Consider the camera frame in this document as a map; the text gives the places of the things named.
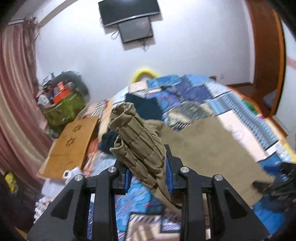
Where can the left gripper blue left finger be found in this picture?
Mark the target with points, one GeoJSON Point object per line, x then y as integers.
{"type": "Point", "coordinates": [123, 181]}

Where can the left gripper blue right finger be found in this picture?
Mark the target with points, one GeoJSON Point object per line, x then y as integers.
{"type": "Point", "coordinates": [174, 182]}

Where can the olive khaki pants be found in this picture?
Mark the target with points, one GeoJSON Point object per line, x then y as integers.
{"type": "Point", "coordinates": [204, 146]}

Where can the blue patchwork bedspread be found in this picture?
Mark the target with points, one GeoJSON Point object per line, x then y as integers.
{"type": "Point", "coordinates": [188, 98]}

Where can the white small device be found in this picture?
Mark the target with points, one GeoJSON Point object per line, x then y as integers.
{"type": "Point", "coordinates": [69, 174]}

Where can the dark teal folded garment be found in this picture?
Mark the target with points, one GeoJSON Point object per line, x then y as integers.
{"type": "Point", "coordinates": [147, 109]}

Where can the green storage bag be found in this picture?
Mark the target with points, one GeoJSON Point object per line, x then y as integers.
{"type": "Point", "coordinates": [64, 112]}

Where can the orange box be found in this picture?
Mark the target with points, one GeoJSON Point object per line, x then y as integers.
{"type": "Point", "coordinates": [62, 93]}

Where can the yellow curved foam tube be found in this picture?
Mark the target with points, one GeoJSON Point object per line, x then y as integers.
{"type": "Point", "coordinates": [143, 72]}

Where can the striped red beige curtain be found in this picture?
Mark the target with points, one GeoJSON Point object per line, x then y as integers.
{"type": "Point", "coordinates": [25, 141]}

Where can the white wall outlet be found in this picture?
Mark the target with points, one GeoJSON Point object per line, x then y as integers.
{"type": "Point", "coordinates": [222, 76]}

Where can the wooden door frame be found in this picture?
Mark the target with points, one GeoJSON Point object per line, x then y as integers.
{"type": "Point", "coordinates": [269, 43]}

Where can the small black wall monitor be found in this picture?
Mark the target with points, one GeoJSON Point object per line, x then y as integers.
{"type": "Point", "coordinates": [135, 29]}

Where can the large black wall television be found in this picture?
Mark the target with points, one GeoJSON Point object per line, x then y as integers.
{"type": "Point", "coordinates": [113, 12]}

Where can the white wall air conditioner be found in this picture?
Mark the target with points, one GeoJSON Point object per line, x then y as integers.
{"type": "Point", "coordinates": [50, 9]}

